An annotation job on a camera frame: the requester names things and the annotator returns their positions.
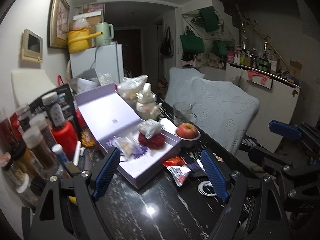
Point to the metal bowl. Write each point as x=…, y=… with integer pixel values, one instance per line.
x=188, y=143

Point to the yellow pot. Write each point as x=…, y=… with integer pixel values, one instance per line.
x=78, y=40

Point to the glass mug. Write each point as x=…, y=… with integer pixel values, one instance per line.
x=183, y=113

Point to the blue white tube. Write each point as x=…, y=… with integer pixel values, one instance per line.
x=61, y=156

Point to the red apple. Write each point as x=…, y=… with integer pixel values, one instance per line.
x=187, y=131

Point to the green electric kettle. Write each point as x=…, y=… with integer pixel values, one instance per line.
x=107, y=36

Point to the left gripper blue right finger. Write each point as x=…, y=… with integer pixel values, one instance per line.
x=217, y=172

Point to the cream cartoon water bottle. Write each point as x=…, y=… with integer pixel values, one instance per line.
x=146, y=105

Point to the wall intercom panel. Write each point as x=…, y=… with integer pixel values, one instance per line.
x=31, y=47

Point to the dark lidded jar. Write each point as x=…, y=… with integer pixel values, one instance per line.
x=53, y=110

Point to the lavender drawstring pouch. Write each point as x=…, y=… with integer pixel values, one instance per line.
x=140, y=150

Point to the silver purple snack packet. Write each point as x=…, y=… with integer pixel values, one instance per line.
x=181, y=173

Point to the light blue leaf cushion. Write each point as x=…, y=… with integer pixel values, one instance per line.
x=224, y=111

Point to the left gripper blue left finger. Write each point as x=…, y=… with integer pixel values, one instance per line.
x=103, y=172

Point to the green tote bag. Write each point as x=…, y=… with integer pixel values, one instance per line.
x=190, y=42

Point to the white cabinet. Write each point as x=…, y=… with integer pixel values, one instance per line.
x=278, y=99

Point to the clear plastic bag of snacks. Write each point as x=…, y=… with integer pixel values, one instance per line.
x=128, y=88

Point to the gold framed picture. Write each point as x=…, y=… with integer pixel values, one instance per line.
x=58, y=24

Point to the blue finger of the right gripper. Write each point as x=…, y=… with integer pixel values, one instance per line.
x=288, y=131

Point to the white refrigerator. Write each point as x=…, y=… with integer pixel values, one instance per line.
x=105, y=60

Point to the lavender open gift box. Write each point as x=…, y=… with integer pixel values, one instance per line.
x=108, y=116

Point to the red fluffy scrunchie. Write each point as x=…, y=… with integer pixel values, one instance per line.
x=155, y=143

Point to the white patterned snack bag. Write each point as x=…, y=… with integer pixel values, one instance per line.
x=149, y=128

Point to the red snack packet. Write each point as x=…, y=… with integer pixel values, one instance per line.
x=175, y=161

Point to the clear plastic pillow bag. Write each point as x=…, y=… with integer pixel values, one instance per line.
x=127, y=146

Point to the red plastic container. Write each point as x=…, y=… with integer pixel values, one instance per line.
x=67, y=138

